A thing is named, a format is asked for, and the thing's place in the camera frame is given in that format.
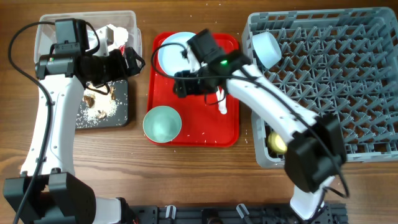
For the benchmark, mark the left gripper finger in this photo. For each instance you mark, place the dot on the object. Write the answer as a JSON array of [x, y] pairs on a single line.
[[135, 63], [89, 86]]

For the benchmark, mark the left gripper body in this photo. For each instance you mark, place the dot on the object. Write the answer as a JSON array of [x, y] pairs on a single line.
[[110, 68]]

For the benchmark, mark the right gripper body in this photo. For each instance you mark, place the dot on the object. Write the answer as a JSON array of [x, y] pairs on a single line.
[[191, 87]]

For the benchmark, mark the brown food scraps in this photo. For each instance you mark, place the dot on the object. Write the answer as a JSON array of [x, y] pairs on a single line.
[[99, 105]]

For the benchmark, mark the white napkin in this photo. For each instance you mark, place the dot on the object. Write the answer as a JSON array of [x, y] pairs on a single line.
[[120, 37]]

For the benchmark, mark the large light blue plate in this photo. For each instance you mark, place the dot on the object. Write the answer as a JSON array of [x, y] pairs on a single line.
[[176, 58]]

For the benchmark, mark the green bowl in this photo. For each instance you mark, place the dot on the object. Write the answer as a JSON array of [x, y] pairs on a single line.
[[162, 124]]

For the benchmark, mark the small light blue bowl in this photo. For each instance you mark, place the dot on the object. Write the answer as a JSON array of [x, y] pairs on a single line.
[[267, 49]]

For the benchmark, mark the yellow plastic cup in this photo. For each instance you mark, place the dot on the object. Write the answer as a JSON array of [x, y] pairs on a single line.
[[276, 143]]

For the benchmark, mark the red snack wrapper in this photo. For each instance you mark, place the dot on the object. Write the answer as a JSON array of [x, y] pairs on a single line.
[[122, 49]]

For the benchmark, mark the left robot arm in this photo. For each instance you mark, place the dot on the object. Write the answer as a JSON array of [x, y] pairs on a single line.
[[47, 190]]

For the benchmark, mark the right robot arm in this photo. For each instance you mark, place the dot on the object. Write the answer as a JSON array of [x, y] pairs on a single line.
[[315, 149]]

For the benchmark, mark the grey dishwasher rack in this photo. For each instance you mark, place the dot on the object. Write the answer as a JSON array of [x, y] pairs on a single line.
[[342, 62]]

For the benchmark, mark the black plastic tray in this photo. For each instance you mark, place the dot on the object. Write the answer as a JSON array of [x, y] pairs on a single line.
[[105, 105]]

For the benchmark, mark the red serving tray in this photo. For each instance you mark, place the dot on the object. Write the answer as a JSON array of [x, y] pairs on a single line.
[[202, 123]]

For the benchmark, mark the clear plastic bin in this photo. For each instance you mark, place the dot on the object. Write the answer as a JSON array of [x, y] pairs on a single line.
[[99, 19]]

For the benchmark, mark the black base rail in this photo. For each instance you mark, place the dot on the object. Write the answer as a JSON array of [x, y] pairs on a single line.
[[266, 214]]

